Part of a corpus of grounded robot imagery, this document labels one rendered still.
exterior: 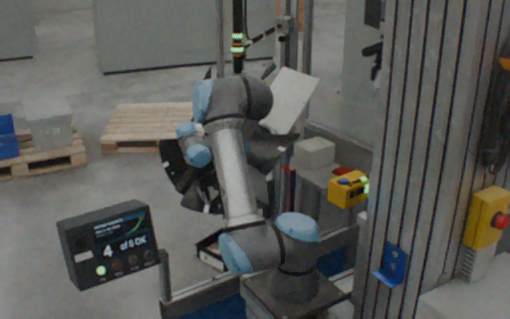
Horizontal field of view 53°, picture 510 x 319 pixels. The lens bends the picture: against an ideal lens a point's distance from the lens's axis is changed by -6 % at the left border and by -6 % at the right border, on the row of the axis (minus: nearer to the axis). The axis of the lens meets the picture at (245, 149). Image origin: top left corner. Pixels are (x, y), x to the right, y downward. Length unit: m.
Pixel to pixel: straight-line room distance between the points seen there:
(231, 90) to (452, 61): 0.62
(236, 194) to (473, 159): 0.60
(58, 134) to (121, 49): 2.95
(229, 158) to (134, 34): 6.23
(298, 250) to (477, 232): 0.47
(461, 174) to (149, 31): 6.65
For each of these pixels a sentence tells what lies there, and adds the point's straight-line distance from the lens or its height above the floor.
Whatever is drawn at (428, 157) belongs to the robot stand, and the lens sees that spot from 1.21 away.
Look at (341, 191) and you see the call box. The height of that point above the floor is 1.05.
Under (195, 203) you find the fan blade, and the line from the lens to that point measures 2.12.
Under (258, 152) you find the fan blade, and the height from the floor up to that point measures 1.20.
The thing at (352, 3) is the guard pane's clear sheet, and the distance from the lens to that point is 2.57.
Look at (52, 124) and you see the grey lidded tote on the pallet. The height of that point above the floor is 0.40.
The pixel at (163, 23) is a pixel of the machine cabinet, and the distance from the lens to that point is 7.61.
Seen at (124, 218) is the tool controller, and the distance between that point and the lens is 1.55.
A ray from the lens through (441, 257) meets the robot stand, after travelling 1.29.
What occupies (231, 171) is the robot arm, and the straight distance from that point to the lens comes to 1.42.
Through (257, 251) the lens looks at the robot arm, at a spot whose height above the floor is 1.23.
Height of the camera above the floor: 2.02
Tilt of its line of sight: 24 degrees down
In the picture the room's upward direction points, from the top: straight up
